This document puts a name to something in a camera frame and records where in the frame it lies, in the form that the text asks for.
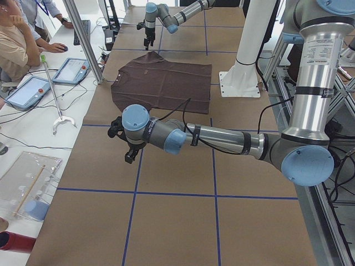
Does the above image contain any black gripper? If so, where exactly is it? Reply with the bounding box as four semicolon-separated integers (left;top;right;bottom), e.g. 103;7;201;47
144;27;155;50
125;138;143;163

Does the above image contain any dark brown t-shirt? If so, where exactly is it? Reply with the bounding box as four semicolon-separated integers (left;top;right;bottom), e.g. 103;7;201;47
111;52;212;114

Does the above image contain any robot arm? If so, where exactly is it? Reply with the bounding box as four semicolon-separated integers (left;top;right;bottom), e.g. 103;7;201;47
109;1;354;186
136;0;215;50

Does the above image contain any black power adapter box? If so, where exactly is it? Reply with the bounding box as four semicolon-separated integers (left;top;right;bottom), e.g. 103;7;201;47
104;28;115;51

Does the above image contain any black keyboard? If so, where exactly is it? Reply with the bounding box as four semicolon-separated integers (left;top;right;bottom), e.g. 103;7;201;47
73;19;92;46

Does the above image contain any far blue teach pendant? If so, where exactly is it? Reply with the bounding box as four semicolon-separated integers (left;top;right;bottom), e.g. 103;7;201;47
52;58;90;85

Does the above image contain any blue teach pendant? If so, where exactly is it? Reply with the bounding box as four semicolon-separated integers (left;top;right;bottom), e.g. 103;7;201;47
5;76;50;110
52;58;90;85

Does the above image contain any blue plastic cup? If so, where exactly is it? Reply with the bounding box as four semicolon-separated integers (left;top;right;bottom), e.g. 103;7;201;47
24;200;49;221

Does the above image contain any silver reacher grabber tool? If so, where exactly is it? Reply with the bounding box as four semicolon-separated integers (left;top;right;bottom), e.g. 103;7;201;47
40;55;77;135

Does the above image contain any wooden stick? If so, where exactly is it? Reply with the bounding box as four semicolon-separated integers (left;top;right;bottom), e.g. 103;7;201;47
12;165;45;217

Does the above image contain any clear plastic tray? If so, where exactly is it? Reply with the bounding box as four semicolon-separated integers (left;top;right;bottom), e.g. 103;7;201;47
1;152;62;221

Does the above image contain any near blue teach pendant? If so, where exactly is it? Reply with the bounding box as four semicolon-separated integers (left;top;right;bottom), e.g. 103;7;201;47
5;76;50;110

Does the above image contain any standing person in blue shirt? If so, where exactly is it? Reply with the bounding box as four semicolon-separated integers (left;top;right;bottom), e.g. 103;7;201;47
17;0;74;53

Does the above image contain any person in beige shirt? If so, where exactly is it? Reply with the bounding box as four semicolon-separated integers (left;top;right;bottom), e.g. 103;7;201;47
1;1;40;82

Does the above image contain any red cylinder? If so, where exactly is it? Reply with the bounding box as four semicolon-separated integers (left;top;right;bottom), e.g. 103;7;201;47
1;231;37;253

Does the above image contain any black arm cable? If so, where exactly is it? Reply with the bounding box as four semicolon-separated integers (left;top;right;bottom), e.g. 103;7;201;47
151;98;250;155

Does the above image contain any aluminium frame post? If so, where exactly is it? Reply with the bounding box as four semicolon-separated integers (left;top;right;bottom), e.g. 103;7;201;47
63;0;104;84

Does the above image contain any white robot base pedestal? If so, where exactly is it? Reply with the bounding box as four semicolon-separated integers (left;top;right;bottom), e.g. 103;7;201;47
219;0;279;98

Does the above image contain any bundle of floor cables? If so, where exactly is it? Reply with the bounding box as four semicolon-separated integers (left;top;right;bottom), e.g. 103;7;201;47
324;119;355;222

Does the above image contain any aluminium truss frame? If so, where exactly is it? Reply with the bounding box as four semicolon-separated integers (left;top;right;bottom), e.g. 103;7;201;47
263;35;354;265

